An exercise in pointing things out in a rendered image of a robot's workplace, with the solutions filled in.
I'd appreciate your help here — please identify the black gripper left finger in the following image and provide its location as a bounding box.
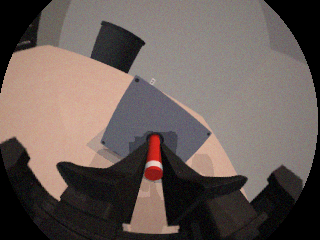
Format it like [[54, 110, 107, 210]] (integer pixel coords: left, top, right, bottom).
[[56, 141, 149, 225]]

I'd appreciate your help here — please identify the grey flat panel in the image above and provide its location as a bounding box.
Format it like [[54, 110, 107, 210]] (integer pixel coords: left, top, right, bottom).
[[100, 75, 211, 163]]

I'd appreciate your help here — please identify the red peg with white band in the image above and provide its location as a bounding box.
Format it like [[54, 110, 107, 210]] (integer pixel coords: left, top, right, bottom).
[[144, 135, 163, 180]]

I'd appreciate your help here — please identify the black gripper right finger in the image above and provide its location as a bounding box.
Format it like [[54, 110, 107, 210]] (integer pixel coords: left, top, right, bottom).
[[160, 143, 248, 227]]

